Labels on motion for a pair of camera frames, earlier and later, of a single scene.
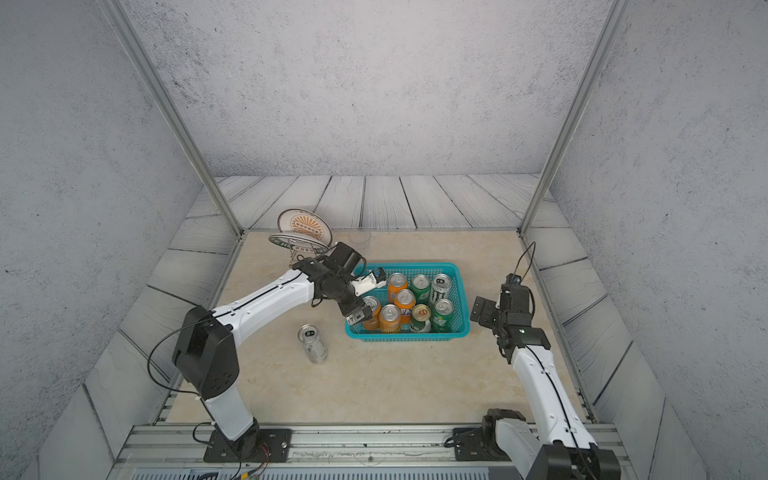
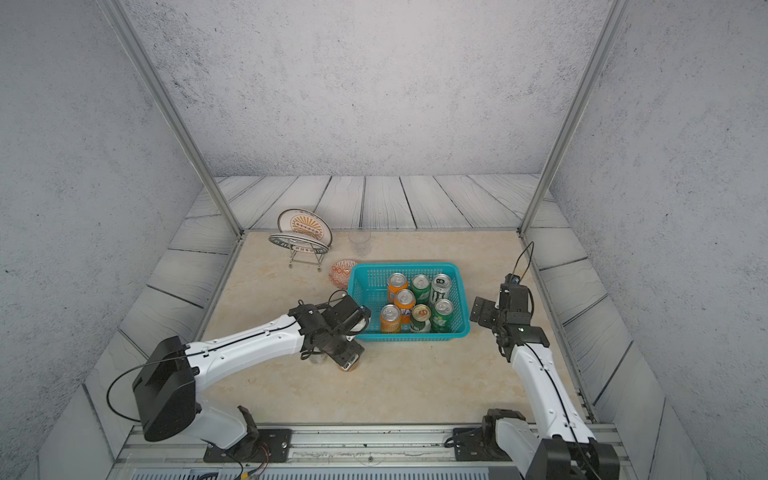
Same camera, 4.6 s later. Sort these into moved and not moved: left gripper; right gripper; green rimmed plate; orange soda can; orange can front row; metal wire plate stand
Moved: orange soda can; left gripper
Not moved: green rimmed plate; metal wire plate stand; orange can front row; right gripper
